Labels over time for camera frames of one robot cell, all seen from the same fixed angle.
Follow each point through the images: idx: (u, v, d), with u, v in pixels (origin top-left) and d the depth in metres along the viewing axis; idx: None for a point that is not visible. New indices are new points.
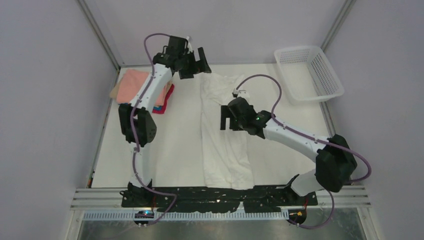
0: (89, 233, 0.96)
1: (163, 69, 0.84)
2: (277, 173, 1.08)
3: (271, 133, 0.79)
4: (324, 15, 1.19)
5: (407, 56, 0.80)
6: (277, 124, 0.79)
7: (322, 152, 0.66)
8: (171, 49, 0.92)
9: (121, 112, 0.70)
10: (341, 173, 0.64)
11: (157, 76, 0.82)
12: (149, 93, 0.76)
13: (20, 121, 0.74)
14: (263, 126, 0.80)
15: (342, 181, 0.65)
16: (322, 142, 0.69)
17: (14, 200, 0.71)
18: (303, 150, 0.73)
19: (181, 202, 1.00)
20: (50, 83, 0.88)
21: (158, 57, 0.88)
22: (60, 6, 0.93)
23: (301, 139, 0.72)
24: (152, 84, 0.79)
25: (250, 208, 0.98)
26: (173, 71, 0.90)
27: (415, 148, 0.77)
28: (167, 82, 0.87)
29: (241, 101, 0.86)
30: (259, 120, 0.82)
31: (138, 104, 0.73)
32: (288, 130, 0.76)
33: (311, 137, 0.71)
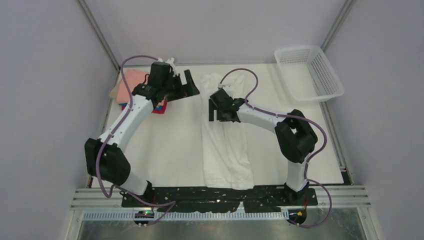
0: (89, 233, 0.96)
1: (143, 101, 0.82)
2: (277, 173, 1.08)
3: (243, 114, 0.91)
4: (324, 15, 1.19)
5: (408, 56, 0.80)
6: (247, 106, 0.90)
7: (281, 124, 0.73)
8: (153, 79, 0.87)
9: (88, 149, 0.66)
10: (300, 143, 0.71)
11: (135, 108, 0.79)
12: (123, 128, 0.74)
13: (20, 121, 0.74)
14: (237, 110, 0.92)
15: (302, 151, 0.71)
16: (282, 116, 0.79)
17: (13, 200, 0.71)
18: (268, 125, 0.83)
19: (181, 202, 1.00)
20: (50, 83, 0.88)
21: (140, 88, 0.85)
22: (60, 6, 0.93)
23: (266, 116, 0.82)
24: (127, 118, 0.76)
25: (250, 208, 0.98)
26: (154, 103, 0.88)
27: (416, 149, 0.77)
28: (146, 115, 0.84)
29: (220, 92, 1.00)
30: (234, 105, 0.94)
31: (108, 140, 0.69)
32: (256, 110, 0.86)
33: (273, 114, 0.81)
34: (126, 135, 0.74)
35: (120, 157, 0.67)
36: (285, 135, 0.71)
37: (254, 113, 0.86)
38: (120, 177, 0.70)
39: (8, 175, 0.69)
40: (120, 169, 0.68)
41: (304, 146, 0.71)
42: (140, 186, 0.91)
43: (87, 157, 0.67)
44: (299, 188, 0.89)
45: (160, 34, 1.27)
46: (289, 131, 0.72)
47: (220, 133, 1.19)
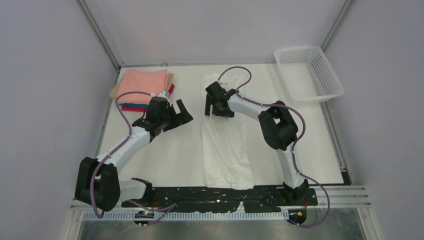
0: (89, 233, 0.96)
1: (143, 131, 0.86)
2: (277, 173, 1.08)
3: (233, 103, 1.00)
4: (324, 15, 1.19)
5: (408, 56, 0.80)
6: (237, 96, 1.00)
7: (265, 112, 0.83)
8: (151, 114, 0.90)
9: (83, 169, 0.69)
10: (281, 131, 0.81)
11: (134, 136, 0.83)
12: (121, 151, 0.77)
13: (20, 120, 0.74)
14: (228, 99, 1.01)
15: (282, 139, 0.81)
16: (266, 106, 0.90)
17: (13, 200, 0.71)
18: (254, 113, 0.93)
19: (181, 202, 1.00)
20: (49, 83, 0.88)
21: (140, 122, 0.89)
22: (60, 6, 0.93)
23: (252, 105, 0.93)
24: (125, 144, 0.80)
25: (250, 208, 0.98)
26: (152, 136, 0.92)
27: (415, 149, 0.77)
28: (141, 145, 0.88)
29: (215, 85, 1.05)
30: (226, 95, 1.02)
31: (106, 160, 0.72)
32: (245, 100, 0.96)
33: (258, 104, 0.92)
34: (123, 158, 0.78)
35: (114, 180, 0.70)
36: (267, 123, 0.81)
37: (243, 102, 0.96)
38: (109, 203, 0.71)
39: (8, 175, 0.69)
40: (111, 193, 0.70)
41: (284, 134, 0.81)
42: (138, 190, 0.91)
43: (80, 177, 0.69)
44: (296, 185, 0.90)
45: (160, 34, 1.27)
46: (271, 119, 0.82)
47: (219, 133, 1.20)
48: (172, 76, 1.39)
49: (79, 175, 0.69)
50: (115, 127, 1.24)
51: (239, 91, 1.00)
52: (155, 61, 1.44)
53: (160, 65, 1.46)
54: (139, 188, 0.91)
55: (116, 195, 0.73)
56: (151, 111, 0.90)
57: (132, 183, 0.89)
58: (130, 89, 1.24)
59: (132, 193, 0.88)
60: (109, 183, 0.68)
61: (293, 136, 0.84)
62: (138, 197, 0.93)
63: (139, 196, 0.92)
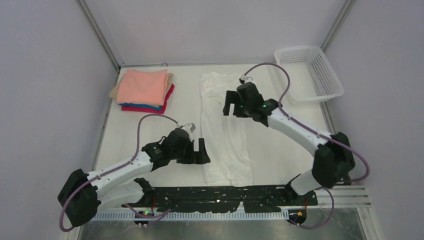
0: (89, 233, 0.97)
1: (147, 161, 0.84)
2: (278, 173, 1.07)
3: (275, 121, 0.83)
4: (324, 16, 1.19)
5: (407, 57, 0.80)
6: (282, 114, 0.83)
7: (322, 147, 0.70)
8: (166, 144, 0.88)
9: (71, 179, 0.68)
10: (338, 169, 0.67)
11: (135, 163, 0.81)
12: (113, 175, 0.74)
13: (21, 121, 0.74)
14: (268, 114, 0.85)
15: (338, 178, 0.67)
16: (324, 137, 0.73)
17: (14, 200, 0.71)
18: (303, 141, 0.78)
19: (181, 202, 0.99)
20: (50, 83, 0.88)
21: (151, 147, 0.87)
22: (60, 6, 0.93)
23: (305, 132, 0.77)
24: (122, 168, 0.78)
25: (250, 208, 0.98)
26: (155, 166, 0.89)
27: (415, 149, 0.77)
28: (136, 174, 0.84)
29: (251, 87, 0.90)
30: (265, 108, 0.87)
31: (93, 180, 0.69)
32: (293, 121, 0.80)
33: (314, 132, 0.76)
34: (111, 183, 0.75)
35: (93, 202, 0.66)
36: (326, 160, 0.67)
37: (291, 124, 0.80)
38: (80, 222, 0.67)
39: (8, 175, 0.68)
40: (83, 214, 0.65)
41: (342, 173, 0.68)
42: (131, 197, 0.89)
43: (65, 186, 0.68)
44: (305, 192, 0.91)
45: (160, 34, 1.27)
46: (331, 155, 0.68)
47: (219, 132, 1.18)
48: (172, 76, 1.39)
49: (65, 184, 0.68)
50: (116, 127, 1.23)
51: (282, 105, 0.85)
52: (155, 61, 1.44)
53: (160, 65, 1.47)
54: (135, 195, 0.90)
55: (89, 216, 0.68)
56: (168, 140, 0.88)
57: (129, 191, 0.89)
58: (130, 90, 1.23)
59: (127, 199, 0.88)
60: (87, 204, 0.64)
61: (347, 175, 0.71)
62: (133, 200, 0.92)
63: (133, 201, 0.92)
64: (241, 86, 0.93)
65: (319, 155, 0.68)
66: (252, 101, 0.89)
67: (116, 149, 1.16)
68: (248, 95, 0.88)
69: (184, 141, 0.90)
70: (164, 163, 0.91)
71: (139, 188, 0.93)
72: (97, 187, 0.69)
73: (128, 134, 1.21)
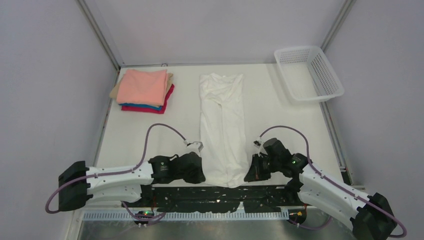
0: (89, 233, 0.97)
1: (148, 175, 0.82)
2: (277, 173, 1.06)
3: (307, 180, 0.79)
4: (324, 15, 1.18)
5: (407, 56, 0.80)
6: (314, 171, 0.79)
7: (363, 211, 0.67)
8: (175, 165, 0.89)
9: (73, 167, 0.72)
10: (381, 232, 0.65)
11: (135, 173, 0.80)
12: (109, 179, 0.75)
13: (21, 120, 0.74)
14: (300, 171, 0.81)
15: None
16: (362, 199, 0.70)
17: (14, 199, 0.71)
18: (339, 201, 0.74)
19: (181, 202, 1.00)
20: (50, 82, 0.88)
21: (158, 162, 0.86)
22: (59, 6, 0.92)
23: (341, 193, 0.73)
24: (122, 174, 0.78)
25: (250, 208, 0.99)
26: (156, 181, 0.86)
27: (415, 149, 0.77)
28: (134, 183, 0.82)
29: (277, 142, 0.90)
30: (295, 164, 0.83)
31: (90, 177, 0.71)
32: (326, 180, 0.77)
33: (351, 193, 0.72)
34: (105, 185, 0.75)
35: (84, 197, 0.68)
36: (371, 228, 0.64)
37: (324, 183, 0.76)
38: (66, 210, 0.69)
39: (8, 174, 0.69)
40: (71, 205, 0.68)
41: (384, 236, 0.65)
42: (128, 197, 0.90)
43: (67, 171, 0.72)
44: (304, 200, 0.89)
45: (160, 34, 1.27)
46: (373, 221, 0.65)
47: (218, 132, 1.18)
48: (172, 76, 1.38)
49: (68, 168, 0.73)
50: (116, 127, 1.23)
51: (313, 162, 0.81)
52: (155, 61, 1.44)
53: (160, 65, 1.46)
54: (132, 197, 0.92)
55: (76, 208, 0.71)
56: (179, 162, 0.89)
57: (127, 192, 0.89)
58: (131, 91, 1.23)
59: (123, 198, 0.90)
60: (78, 196, 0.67)
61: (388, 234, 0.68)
62: (131, 199, 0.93)
63: (130, 201, 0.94)
64: (268, 141, 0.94)
65: (361, 221, 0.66)
66: (281, 158, 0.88)
67: (116, 149, 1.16)
68: (275, 150, 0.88)
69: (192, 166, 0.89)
70: (166, 182, 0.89)
71: (138, 192, 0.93)
72: (91, 185, 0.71)
73: (128, 134, 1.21)
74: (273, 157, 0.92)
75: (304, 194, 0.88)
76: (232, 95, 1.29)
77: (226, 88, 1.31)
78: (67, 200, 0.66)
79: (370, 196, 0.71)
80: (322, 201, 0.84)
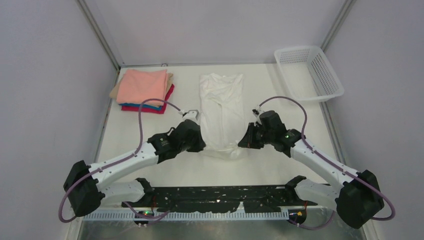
0: (89, 233, 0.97)
1: (152, 153, 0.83)
2: (276, 174, 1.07)
3: (298, 153, 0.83)
4: (324, 16, 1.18)
5: (407, 57, 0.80)
6: (305, 145, 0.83)
7: (348, 185, 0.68)
8: (174, 136, 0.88)
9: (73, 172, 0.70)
10: (366, 210, 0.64)
11: (138, 155, 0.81)
12: (115, 169, 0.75)
13: (21, 121, 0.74)
14: (291, 145, 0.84)
15: (365, 219, 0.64)
16: (350, 175, 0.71)
17: (14, 199, 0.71)
18: (328, 177, 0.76)
19: (181, 202, 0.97)
20: (50, 83, 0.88)
21: (157, 139, 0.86)
22: (59, 7, 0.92)
23: (330, 168, 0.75)
24: (127, 160, 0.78)
25: (250, 208, 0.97)
26: (161, 159, 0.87)
27: (415, 150, 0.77)
28: (143, 166, 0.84)
29: (273, 115, 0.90)
30: (288, 138, 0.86)
31: (95, 173, 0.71)
32: (316, 155, 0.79)
33: (339, 168, 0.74)
34: (114, 176, 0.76)
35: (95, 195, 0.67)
36: (353, 200, 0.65)
37: (315, 158, 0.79)
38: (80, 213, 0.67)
39: (9, 175, 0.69)
40: (87, 206, 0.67)
41: (369, 214, 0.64)
42: (130, 196, 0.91)
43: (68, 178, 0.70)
44: (301, 192, 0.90)
45: (160, 34, 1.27)
46: (358, 195, 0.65)
47: (218, 132, 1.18)
48: (172, 76, 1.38)
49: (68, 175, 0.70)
50: (116, 128, 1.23)
51: (306, 137, 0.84)
52: (155, 61, 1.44)
53: (160, 65, 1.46)
54: (136, 195, 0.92)
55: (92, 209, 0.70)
56: (176, 132, 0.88)
57: (131, 189, 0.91)
58: (131, 90, 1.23)
59: (127, 197, 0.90)
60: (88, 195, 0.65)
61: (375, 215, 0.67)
62: (133, 200, 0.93)
63: (133, 201, 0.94)
64: (264, 113, 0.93)
65: (345, 195, 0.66)
66: (275, 131, 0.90)
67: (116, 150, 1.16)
68: (271, 124, 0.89)
69: (192, 133, 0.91)
70: (172, 156, 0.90)
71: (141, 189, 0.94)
72: (99, 180, 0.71)
73: (128, 134, 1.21)
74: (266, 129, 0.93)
75: (301, 188, 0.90)
76: (232, 95, 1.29)
77: (226, 88, 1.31)
78: (79, 202, 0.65)
79: (360, 173, 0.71)
80: (315, 190, 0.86)
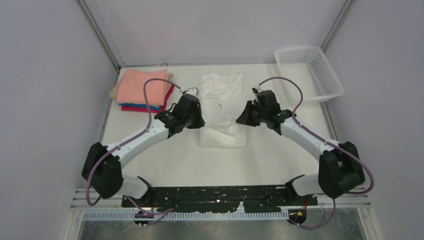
0: (89, 233, 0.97)
1: (163, 127, 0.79)
2: (272, 168, 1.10)
3: (287, 128, 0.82)
4: (324, 16, 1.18)
5: (407, 57, 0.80)
6: (294, 121, 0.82)
7: (328, 152, 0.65)
8: (178, 110, 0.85)
9: (92, 152, 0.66)
10: (343, 180, 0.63)
11: (150, 131, 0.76)
12: (132, 145, 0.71)
13: (21, 121, 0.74)
14: (281, 122, 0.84)
15: (342, 189, 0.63)
16: (331, 144, 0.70)
17: (14, 199, 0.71)
18: (311, 148, 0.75)
19: (181, 202, 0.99)
20: (50, 83, 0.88)
21: (163, 115, 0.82)
22: (59, 7, 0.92)
23: (313, 139, 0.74)
24: (141, 136, 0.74)
25: (250, 208, 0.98)
26: (171, 132, 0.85)
27: (415, 150, 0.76)
28: (156, 141, 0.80)
29: (270, 94, 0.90)
30: (279, 116, 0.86)
31: (114, 151, 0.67)
32: (303, 128, 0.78)
33: (322, 138, 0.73)
34: (132, 152, 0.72)
35: (117, 173, 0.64)
36: (331, 167, 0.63)
37: (300, 131, 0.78)
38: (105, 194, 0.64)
39: (9, 175, 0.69)
40: (111, 186, 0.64)
41: (347, 184, 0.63)
42: (137, 190, 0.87)
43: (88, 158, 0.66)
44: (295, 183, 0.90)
45: (160, 34, 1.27)
46: (337, 163, 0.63)
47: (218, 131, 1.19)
48: (172, 76, 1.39)
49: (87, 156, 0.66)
50: (116, 128, 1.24)
51: (296, 114, 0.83)
52: (155, 61, 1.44)
53: (160, 65, 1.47)
54: (141, 188, 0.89)
55: (115, 190, 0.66)
56: (179, 107, 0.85)
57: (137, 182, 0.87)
58: (131, 90, 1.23)
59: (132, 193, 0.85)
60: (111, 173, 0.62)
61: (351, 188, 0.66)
62: (137, 196, 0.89)
63: (137, 196, 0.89)
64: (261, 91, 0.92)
65: (324, 161, 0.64)
66: (268, 109, 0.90)
67: None
68: (266, 102, 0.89)
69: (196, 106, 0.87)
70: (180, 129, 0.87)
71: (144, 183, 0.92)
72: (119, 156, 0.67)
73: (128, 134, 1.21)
74: (261, 108, 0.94)
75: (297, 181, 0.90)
76: (232, 95, 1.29)
77: (226, 88, 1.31)
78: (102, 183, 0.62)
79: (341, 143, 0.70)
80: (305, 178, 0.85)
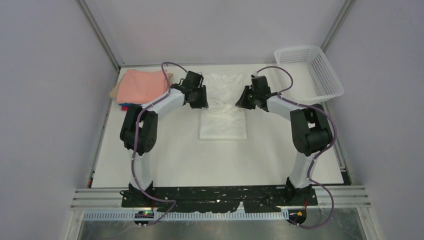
0: (89, 233, 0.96)
1: (180, 93, 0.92)
2: (267, 155, 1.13)
3: (271, 102, 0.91)
4: (324, 16, 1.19)
5: (407, 58, 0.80)
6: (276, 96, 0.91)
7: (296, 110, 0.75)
8: (188, 82, 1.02)
9: (130, 113, 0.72)
10: (312, 136, 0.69)
11: (172, 95, 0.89)
12: (162, 103, 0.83)
13: (20, 123, 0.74)
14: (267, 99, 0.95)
15: (311, 145, 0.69)
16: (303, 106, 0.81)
17: (13, 201, 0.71)
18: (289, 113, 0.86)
19: (181, 202, 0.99)
20: (49, 85, 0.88)
21: (177, 85, 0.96)
22: (60, 7, 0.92)
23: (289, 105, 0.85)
24: (166, 99, 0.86)
25: (250, 208, 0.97)
26: (185, 100, 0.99)
27: (415, 150, 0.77)
28: (172, 108, 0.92)
29: (262, 79, 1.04)
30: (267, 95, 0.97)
31: (149, 108, 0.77)
32: (284, 100, 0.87)
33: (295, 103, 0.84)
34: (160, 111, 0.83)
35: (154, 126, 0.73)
36: (296, 120, 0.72)
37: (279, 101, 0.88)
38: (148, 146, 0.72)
39: (8, 177, 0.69)
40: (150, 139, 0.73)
41: (314, 140, 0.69)
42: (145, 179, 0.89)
43: (126, 119, 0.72)
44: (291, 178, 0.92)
45: (160, 34, 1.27)
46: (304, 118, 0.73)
47: (220, 127, 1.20)
48: (172, 76, 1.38)
49: (125, 117, 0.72)
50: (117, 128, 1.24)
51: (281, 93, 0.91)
52: (155, 61, 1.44)
53: (160, 65, 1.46)
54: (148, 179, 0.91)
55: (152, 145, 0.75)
56: (188, 79, 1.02)
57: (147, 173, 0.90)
58: (130, 90, 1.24)
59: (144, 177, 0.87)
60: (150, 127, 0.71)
61: (322, 146, 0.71)
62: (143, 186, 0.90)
63: (143, 184, 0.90)
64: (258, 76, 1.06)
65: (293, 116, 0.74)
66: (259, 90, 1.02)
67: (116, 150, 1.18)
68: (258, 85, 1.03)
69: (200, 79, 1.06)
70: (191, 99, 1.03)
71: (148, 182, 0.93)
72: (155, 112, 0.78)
73: None
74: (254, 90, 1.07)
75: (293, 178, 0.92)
76: (232, 96, 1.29)
77: (227, 88, 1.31)
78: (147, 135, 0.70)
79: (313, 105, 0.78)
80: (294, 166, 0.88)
